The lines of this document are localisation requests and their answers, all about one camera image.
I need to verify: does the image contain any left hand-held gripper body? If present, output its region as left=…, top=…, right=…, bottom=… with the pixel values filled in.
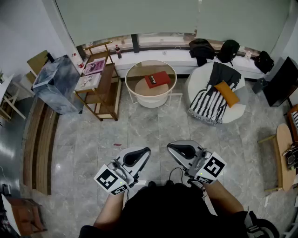
left=94, top=153, right=142, bottom=196

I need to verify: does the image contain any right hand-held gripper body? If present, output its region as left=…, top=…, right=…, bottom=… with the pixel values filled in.
left=185, top=144, right=228, bottom=185

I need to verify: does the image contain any white beanbag chair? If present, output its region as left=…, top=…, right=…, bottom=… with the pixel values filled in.
left=185, top=61, right=247, bottom=125

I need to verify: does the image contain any red book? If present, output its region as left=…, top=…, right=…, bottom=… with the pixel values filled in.
left=144, top=71, right=172, bottom=89

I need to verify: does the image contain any person's right forearm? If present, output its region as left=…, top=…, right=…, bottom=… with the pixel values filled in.
left=202, top=181, right=247, bottom=217

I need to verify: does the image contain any person's left forearm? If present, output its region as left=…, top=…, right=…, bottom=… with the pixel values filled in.
left=93, top=192, right=128, bottom=232

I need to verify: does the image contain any white book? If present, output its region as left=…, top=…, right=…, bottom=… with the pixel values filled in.
left=74, top=73, right=102, bottom=92

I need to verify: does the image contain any pink magazine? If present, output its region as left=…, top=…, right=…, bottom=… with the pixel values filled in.
left=82, top=59, right=107, bottom=76

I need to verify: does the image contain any person's black clothing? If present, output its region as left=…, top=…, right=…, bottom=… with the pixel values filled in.
left=79, top=182, right=250, bottom=238

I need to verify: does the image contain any round glass top side table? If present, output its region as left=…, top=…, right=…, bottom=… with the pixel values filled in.
left=125, top=59, right=183, bottom=109

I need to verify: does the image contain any orange cushion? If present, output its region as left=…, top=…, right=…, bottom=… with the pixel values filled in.
left=213, top=80, right=240, bottom=108

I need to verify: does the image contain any white power strip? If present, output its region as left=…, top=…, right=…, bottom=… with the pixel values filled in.
left=262, top=195, right=272, bottom=211

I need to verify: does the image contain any oval wooden coffee table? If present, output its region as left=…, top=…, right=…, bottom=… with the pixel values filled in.
left=257, top=123, right=298, bottom=192

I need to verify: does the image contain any wooden shelf cart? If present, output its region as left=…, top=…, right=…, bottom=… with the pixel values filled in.
left=74, top=41, right=122, bottom=122

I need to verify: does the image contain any long wooden slat bench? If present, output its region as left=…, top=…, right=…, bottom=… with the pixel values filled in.
left=22, top=99, right=59, bottom=196

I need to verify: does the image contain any black white patterned blanket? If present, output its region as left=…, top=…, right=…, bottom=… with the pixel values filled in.
left=188, top=61, right=242, bottom=126

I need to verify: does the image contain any black white backpack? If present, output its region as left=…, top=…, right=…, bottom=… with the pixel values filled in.
left=282, top=141, right=298, bottom=170

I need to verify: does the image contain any black garment with white stripes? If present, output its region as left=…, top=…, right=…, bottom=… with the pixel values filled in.
left=244, top=210, right=280, bottom=238

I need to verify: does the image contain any brown wooden stool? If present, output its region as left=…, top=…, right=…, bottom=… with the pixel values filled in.
left=7, top=197, right=47, bottom=236

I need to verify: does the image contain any small grey bin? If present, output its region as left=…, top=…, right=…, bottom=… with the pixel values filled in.
left=252, top=77, right=268, bottom=94

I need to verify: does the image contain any white window ledge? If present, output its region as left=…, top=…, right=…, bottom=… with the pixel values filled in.
left=69, top=45, right=271, bottom=81

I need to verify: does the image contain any black crumpled bag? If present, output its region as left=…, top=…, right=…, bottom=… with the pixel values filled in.
left=188, top=38, right=216, bottom=67

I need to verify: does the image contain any blue grey marbled box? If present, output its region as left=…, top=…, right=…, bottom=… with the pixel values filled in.
left=32, top=54, right=84, bottom=115

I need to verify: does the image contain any tall black cabinet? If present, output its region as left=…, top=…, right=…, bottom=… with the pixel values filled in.
left=263, top=56, right=298, bottom=107

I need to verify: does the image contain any black boxy bag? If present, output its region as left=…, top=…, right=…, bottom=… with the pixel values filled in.
left=253, top=50, right=275, bottom=74

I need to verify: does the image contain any grey roller blind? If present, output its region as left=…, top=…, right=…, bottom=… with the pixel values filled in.
left=195, top=0, right=293, bottom=53
left=54, top=0, right=199, bottom=47

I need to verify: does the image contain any olive chair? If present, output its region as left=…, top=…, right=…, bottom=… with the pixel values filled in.
left=26, top=50, right=55, bottom=81

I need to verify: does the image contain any white wooden chair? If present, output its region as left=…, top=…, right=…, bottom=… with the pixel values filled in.
left=0, top=74, right=35, bottom=121

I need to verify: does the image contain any black cable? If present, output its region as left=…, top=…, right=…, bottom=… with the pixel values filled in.
left=169, top=167, right=184, bottom=182

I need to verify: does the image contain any dark window frame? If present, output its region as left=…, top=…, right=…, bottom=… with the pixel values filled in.
left=76, top=32, right=261, bottom=55

